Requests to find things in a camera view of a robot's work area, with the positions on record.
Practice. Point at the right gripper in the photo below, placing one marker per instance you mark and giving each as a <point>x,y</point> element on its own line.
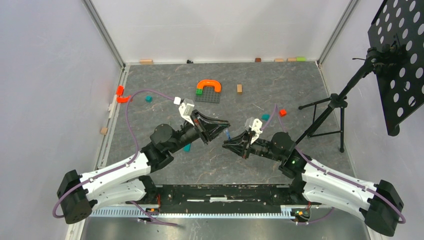
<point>240,143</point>

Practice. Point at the orange curved block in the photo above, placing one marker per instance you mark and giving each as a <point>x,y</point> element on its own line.
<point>123,99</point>

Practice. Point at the black tripod stand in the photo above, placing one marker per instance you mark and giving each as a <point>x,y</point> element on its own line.
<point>341,96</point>

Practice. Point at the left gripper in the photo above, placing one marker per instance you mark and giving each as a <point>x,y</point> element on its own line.
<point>206,127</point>

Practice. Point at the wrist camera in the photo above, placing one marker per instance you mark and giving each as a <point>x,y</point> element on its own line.
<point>254,128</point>
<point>185,109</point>

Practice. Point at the green lego brick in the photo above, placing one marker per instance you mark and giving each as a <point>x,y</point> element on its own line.
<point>199,91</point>

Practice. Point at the black perforated panel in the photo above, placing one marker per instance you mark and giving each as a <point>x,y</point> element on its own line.
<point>397,33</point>

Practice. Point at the orange arch block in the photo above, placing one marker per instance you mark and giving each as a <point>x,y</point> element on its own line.
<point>216,85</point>

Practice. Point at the teal half-round block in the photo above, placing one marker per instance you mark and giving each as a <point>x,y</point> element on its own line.
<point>265,117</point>

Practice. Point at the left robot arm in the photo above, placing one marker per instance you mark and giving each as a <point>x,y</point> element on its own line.
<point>79,194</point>

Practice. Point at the blue pen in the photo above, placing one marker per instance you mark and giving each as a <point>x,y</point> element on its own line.
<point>227,134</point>

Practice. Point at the red cube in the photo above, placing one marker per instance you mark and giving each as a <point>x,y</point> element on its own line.
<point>282,113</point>

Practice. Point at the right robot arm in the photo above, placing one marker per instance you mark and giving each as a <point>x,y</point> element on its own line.
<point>377,204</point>

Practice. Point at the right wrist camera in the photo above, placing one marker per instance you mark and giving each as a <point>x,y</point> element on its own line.
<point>254,128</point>

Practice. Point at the small teal cube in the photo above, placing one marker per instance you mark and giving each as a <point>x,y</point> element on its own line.
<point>148,99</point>

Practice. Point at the wooden block at wall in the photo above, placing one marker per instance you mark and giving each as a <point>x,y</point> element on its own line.
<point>146,61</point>

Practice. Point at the dark grey lego baseplate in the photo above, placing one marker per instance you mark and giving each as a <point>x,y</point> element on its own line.
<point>208,96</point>

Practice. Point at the wooden block left edge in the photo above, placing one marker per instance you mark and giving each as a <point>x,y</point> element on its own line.
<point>104,131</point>

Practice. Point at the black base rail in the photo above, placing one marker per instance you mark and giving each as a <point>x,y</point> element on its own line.
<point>221,198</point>

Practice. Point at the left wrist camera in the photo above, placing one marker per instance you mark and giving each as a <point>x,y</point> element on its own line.
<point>185,109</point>

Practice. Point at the green block at wall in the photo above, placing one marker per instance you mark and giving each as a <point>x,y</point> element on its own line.
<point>300,59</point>

